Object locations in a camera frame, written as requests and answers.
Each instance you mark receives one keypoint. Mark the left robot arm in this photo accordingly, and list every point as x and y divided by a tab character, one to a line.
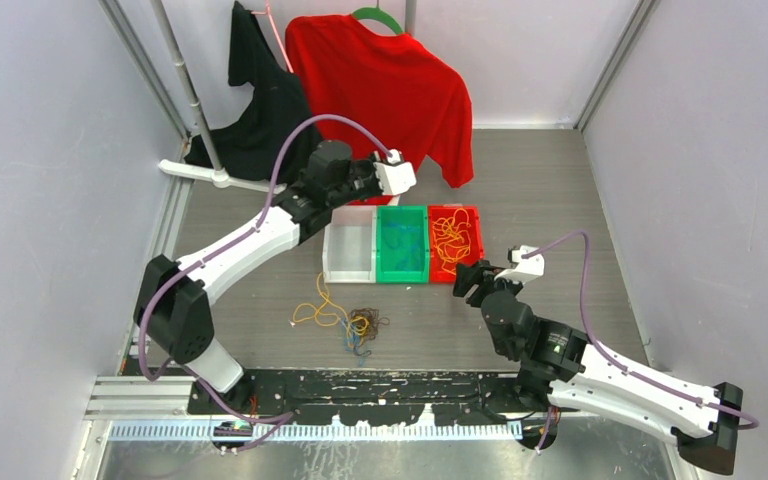
175	299

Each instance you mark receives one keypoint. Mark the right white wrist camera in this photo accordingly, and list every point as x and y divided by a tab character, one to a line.
526	264

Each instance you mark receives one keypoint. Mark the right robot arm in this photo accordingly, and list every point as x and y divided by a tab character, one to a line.
560	367

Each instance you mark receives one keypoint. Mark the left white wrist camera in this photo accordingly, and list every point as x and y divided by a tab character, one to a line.
395	179

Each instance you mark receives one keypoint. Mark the red t-shirt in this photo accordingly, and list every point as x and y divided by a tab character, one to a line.
402	93

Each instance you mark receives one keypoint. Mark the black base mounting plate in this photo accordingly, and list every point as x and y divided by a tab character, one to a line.
383	398

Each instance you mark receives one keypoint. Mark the white plastic bin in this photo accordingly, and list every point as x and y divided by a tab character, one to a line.
349	246

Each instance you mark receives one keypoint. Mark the pink clothes hanger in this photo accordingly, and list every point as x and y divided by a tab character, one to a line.
267	12

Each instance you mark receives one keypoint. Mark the aluminium frame rail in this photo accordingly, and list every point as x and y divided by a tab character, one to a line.
130	396

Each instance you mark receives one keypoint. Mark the red plastic bin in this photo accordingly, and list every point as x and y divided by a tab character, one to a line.
455	237

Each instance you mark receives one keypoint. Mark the green plastic bin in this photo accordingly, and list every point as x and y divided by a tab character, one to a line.
403	245

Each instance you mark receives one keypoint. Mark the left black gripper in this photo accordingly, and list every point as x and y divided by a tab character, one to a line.
370	166

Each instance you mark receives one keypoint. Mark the black t-shirt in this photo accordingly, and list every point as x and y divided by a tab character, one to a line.
248	147

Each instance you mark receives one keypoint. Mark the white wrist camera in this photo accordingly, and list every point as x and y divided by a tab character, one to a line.
526	264
395	179

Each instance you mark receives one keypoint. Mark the green clothes hanger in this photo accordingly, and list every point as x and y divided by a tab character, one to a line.
378	15

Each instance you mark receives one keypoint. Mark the white clothes rack stand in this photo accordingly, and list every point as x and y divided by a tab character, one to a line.
216	175

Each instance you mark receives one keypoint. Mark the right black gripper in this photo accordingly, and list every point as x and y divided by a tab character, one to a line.
467	275

